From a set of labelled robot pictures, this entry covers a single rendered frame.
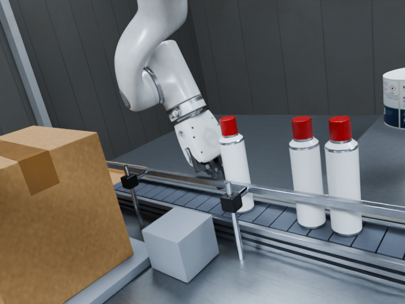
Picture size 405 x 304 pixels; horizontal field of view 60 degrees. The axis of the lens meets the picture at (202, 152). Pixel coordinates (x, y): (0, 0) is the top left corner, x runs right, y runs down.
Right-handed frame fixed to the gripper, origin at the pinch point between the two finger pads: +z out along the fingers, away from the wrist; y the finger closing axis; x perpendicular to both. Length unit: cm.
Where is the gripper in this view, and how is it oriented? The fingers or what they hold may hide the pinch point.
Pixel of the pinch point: (220, 179)
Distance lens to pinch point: 77.8
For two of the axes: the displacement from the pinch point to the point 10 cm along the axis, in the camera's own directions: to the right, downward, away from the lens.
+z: 4.4, 9.0, 0.8
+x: -6.5, 2.5, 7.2
